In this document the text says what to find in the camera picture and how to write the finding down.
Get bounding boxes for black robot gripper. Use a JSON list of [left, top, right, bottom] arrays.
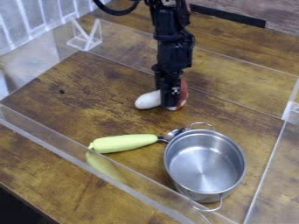
[[152, 36, 194, 108]]

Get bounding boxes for red and white toy mushroom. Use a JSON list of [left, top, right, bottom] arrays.
[[134, 78, 188, 111]]

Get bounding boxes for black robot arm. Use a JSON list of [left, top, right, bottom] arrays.
[[144, 0, 194, 108]]

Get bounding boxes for silver steel pot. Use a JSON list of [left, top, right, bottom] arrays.
[[162, 122, 246, 212]]

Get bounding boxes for black strip on table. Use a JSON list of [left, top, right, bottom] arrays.
[[190, 3, 266, 28]]

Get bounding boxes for clear acrylic front barrier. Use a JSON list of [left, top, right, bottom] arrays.
[[0, 104, 237, 224]]

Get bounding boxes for clear acrylic triangular bracket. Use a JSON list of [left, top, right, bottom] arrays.
[[66, 19, 102, 52]]

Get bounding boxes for spoon with green handle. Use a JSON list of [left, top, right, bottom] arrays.
[[87, 128, 189, 153]]

